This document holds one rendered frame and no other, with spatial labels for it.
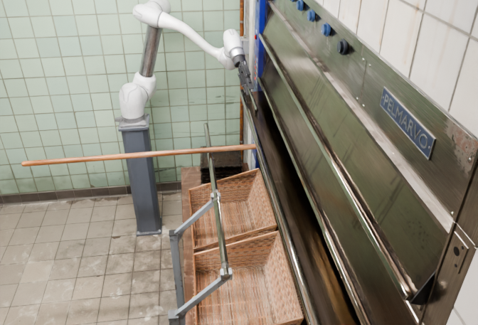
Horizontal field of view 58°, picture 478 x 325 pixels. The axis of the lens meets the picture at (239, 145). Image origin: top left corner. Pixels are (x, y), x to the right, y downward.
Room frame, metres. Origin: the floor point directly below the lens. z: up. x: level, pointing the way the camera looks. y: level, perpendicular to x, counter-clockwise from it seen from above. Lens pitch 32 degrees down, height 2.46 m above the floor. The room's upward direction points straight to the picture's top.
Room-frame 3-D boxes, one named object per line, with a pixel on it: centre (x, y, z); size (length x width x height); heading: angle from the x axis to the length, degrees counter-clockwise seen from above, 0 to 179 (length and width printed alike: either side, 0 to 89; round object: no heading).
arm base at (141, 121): (2.69, 0.76, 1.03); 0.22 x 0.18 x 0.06; 98
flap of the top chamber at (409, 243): (1.49, -0.28, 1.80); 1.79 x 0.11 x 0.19; 7
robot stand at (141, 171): (2.69, 0.74, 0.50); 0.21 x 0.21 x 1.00; 8
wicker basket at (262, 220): (2.02, 0.06, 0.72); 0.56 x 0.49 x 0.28; 8
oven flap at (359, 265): (1.49, -0.28, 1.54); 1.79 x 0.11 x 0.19; 7
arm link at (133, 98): (2.70, 0.74, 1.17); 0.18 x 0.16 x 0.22; 167
